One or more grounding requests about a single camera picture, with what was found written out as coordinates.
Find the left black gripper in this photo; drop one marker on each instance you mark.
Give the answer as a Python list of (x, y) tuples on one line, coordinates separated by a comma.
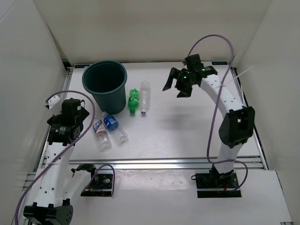
[(55, 119)]

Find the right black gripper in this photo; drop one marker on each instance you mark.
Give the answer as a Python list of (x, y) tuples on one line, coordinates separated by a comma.
[(175, 73)]

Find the clear unlabelled plastic bottle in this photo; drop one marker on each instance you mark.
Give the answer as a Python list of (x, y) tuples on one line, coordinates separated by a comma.
[(145, 94)]

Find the clear bottle orange white label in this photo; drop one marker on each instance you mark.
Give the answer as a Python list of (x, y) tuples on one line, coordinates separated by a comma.
[(102, 137)]

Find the clear bottle blue label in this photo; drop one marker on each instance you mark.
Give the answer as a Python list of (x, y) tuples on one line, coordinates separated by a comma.
[(115, 129)]

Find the green plastic soda bottle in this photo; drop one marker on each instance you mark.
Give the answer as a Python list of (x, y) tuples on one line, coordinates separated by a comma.
[(133, 101)]

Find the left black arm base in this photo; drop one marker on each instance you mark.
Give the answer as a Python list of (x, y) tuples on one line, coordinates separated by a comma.
[(102, 186)]

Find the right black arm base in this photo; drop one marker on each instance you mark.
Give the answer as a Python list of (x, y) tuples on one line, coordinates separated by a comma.
[(208, 187)]

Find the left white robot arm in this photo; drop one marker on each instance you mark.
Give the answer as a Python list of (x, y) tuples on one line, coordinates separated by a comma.
[(53, 203)]

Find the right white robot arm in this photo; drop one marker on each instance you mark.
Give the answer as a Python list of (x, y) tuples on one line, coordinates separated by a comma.
[(238, 120)]

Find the dark green plastic bin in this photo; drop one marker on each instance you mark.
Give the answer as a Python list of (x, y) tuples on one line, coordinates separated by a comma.
[(105, 81)]

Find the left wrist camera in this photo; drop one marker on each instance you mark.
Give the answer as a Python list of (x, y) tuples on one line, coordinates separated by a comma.
[(71, 106)]

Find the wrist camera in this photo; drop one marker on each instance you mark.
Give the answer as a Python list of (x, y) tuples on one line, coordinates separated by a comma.
[(193, 62), (71, 106)]

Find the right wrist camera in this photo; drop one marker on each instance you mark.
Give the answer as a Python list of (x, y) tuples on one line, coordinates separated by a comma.
[(193, 62)]

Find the aluminium frame rail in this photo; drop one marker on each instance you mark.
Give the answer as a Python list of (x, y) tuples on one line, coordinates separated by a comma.
[(156, 164)]

